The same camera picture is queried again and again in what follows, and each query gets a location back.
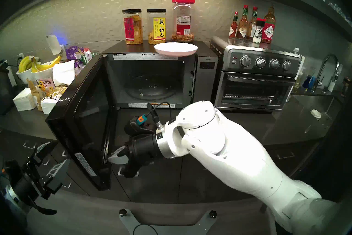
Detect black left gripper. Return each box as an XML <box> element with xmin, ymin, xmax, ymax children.
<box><xmin>12</xmin><ymin>141</ymin><xmax>70</xmax><ymax>204</ymax></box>

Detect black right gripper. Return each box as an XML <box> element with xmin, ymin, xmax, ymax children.
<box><xmin>108</xmin><ymin>134</ymin><xmax>162</xmax><ymax>179</ymax></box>

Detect white round plate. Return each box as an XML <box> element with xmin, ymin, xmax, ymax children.
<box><xmin>154</xmin><ymin>42</ymin><xmax>198</xmax><ymax>57</ymax></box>

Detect glass microwave turntable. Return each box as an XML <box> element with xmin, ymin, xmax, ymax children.
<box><xmin>125</xmin><ymin>74</ymin><xmax>180</xmax><ymax>101</ymax></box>

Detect black microwave body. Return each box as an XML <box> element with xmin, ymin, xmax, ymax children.
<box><xmin>100</xmin><ymin>40</ymin><xmax>219</xmax><ymax>113</ymax></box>

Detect dark lower cabinet run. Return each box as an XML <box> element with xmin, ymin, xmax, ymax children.
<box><xmin>0</xmin><ymin>127</ymin><xmax>317</xmax><ymax>204</ymax></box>

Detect small white paper napkin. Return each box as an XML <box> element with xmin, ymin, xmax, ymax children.
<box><xmin>41</xmin><ymin>97</ymin><xmax>59</xmax><ymax>115</ymax></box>

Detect brown paper snack bag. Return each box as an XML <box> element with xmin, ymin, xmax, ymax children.
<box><xmin>27</xmin><ymin>78</ymin><xmax>44</xmax><ymax>112</ymax></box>

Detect white napkin stack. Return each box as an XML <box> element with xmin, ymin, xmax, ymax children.
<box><xmin>12</xmin><ymin>88</ymin><xmax>36</xmax><ymax>111</ymax></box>

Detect yellow wrapped cake packs pile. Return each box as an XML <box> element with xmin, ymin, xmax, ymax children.
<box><xmin>45</xmin><ymin>84</ymin><xmax>69</xmax><ymax>100</ymax></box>

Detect pink Korean snack pack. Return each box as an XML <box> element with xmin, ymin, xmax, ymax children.
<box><xmin>36</xmin><ymin>78</ymin><xmax>55</xmax><ymax>92</ymax></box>

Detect white fruit bowl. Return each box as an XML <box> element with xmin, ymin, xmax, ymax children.
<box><xmin>32</xmin><ymin>61</ymin><xmax>57</xmax><ymax>81</ymax></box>
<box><xmin>16</xmin><ymin>68</ymin><xmax>35</xmax><ymax>83</ymax></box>

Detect draped white paper napkin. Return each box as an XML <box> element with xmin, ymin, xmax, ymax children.
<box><xmin>52</xmin><ymin>60</ymin><xmax>75</xmax><ymax>86</ymax></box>

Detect ripe yellow banana bunch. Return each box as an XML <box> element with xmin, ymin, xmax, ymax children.
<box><xmin>32</xmin><ymin>55</ymin><xmax>62</xmax><ymax>72</ymax></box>

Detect greenish yellow banana bunch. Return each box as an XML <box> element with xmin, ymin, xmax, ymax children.
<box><xmin>18</xmin><ymin>55</ymin><xmax>33</xmax><ymax>73</ymax></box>

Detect green red tea packets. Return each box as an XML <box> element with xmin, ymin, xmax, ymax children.
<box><xmin>80</xmin><ymin>48</ymin><xmax>95</xmax><ymax>65</ymax></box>

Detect purple biscotti bag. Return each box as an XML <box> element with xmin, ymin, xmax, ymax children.
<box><xmin>65</xmin><ymin>46</ymin><xmax>84</xmax><ymax>68</ymax></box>

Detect snack jar red label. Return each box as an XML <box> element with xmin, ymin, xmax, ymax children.
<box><xmin>122</xmin><ymin>9</ymin><xmax>144</xmax><ymax>45</ymax></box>

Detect snack jar yellow label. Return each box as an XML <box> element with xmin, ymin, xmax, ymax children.
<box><xmin>147</xmin><ymin>9</ymin><xmax>166</xmax><ymax>45</ymax></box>

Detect clear jar red lid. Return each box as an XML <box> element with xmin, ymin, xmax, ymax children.
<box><xmin>170</xmin><ymin>0</ymin><xmax>195</xmax><ymax>43</ymax></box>

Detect stainless steel toaster oven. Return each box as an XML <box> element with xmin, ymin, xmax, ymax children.
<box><xmin>210</xmin><ymin>35</ymin><xmax>302</xmax><ymax>111</ymax></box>

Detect small red hot sauce bottle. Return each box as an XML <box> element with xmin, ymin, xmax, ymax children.
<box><xmin>229</xmin><ymin>12</ymin><xmax>238</xmax><ymax>39</ymax></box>

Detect brown sauce bottle green cap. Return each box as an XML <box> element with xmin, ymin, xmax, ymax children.
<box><xmin>236</xmin><ymin>5</ymin><xmax>249</xmax><ymax>40</ymax></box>

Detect spice shaker red black cap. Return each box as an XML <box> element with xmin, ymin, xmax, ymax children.
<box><xmin>252</xmin><ymin>18</ymin><xmax>266</xmax><ymax>44</ymax></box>

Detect pale sauce bottle green cap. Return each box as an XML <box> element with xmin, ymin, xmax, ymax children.
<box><xmin>247</xmin><ymin>7</ymin><xmax>258</xmax><ymax>41</ymax></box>

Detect clear yellowish soap bottle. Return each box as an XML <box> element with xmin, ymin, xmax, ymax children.
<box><xmin>292</xmin><ymin>68</ymin><xmax>304</xmax><ymax>94</ymax></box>

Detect steel sink basin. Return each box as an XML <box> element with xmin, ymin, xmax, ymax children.
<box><xmin>291</xmin><ymin>95</ymin><xmax>339</xmax><ymax>138</ymax></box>

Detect large orange hot sauce bottle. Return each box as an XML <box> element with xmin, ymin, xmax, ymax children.
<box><xmin>261</xmin><ymin>4</ymin><xmax>276</xmax><ymax>44</ymax></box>

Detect chrome kitchen faucet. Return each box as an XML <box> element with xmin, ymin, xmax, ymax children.
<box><xmin>312</xmin><ymin>54</ymin><xmax>339</xmax><ymax>93</ymax></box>

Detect brown container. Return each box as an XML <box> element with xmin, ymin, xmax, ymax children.
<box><xmin>341</xmin><ymin>76</ymin><xmax>351</xmax><ymax>97</ymax></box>

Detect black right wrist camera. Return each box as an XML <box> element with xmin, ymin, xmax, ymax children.
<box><xmin>124</xmin><ymin>114</ymin><xmax>158</xmax><ymax>136</ymax></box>

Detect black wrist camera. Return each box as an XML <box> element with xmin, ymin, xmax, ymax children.
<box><xmin>124</xmin><ymin>114</ymin><xmax>158</xmax><ymax>136</ymax></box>
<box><xmin>2</xmin><ymin>160</ymin><xmax>23</xmax><ymax>180</ymax></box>

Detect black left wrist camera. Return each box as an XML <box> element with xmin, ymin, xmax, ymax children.
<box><xmin>2</xmin><ymin>160</ymin><xmax>23</xmax><ymax>180</ymax></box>

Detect black looped wrist cable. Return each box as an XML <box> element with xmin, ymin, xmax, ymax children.
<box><xmin>27</xmin><ymin>198</ymin><xmax>57</xmax><ymax>215</ymax></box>

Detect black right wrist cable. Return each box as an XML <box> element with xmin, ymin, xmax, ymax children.
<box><xmin>147</xmin><ymin>102</ymin><xmax>172</xmax><ymax>130</ymax></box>

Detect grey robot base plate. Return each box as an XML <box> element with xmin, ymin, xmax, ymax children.
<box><xmin>119</xmin><ymin>208</ymin><xmax>218</xmax><ymax>235</ymax></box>

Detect white plug-in wall device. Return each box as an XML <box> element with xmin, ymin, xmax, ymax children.
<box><xmin>45</xmin><ymin>35</ymin><xmax>62</xmax><ymax>55</ymax></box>

